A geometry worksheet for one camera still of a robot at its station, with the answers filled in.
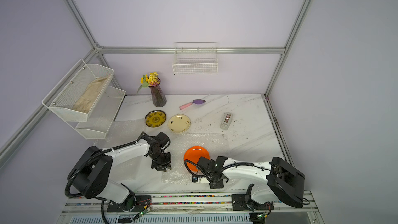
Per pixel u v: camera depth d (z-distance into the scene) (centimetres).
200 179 72
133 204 71
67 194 40
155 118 107
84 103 75
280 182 42
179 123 105
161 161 75
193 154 88
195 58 93
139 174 83
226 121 101
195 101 115
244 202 73
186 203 75
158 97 107
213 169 63
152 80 96
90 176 44
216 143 95
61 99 66
